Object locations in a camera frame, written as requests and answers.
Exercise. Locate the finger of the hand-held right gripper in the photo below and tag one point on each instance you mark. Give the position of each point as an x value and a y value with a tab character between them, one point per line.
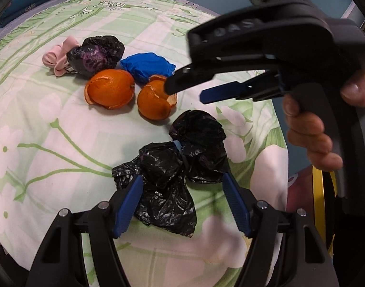
182	79
218	93

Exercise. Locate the person's right hand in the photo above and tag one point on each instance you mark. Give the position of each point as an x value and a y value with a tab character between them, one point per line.
308	131

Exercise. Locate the black bag with purple net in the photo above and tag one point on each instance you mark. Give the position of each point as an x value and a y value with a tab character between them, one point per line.
104	47

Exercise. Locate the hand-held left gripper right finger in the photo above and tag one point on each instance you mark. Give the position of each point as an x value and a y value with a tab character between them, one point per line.
236	206

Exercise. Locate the green floral bed sheet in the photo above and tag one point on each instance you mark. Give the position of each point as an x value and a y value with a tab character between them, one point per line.
51	143

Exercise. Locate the small orange peel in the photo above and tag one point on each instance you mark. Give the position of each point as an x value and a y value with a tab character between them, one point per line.
152	104

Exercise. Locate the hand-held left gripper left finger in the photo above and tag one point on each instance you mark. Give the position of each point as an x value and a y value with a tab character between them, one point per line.
128	206

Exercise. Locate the pink crumpled cloth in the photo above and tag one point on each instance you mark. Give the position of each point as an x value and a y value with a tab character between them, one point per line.
55	59

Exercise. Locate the large orange peel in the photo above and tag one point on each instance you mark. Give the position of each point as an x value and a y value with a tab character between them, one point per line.
110	88

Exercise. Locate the blue plastic bag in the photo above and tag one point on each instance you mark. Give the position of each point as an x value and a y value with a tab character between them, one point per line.
146	65

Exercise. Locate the yellow-rimmed black trash bin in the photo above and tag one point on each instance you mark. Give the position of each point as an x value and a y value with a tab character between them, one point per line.
318	191

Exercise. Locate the black plastic bag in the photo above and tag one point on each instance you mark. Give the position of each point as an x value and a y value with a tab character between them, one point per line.
164	185

